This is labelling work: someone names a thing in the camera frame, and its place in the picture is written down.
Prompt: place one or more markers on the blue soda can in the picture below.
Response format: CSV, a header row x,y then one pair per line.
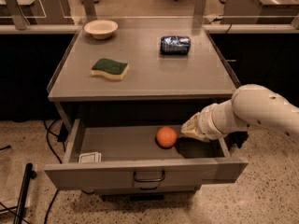
x,y
175,44

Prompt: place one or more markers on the grey background table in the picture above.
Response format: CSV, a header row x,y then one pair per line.
x,y
39,11
260,11

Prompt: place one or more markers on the orange fruit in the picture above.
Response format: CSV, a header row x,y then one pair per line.
x,y
166,137

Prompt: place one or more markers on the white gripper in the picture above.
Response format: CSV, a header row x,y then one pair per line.
x,y
205,124

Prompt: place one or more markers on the white ceramic bowl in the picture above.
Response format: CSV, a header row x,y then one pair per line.
x,y
101,29

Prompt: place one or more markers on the metal drawer handle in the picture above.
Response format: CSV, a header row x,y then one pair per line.
x,y
149,177

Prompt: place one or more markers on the grey background table left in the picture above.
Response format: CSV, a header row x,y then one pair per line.
x,y
39,11

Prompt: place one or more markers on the small white plastic container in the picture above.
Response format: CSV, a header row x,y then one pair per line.
x,y
90,157

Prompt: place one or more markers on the black pole stand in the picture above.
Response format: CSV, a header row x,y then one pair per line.
x,y
29,174

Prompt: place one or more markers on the grey background table right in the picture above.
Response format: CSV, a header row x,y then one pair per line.
x,y
260,11

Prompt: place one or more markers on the open grey top drawer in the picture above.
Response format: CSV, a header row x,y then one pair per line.
x,y
125,150

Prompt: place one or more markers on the black cloth behind cabinet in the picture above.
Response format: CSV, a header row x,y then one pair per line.
x,y
238,138

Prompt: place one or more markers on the green and yellow sponge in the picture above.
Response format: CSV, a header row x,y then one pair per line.
x,y
110,69

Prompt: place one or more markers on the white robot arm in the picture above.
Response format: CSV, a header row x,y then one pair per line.
x,y
251,106

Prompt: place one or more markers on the grey metal cabinet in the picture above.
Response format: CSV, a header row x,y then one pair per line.
x,y
201,74

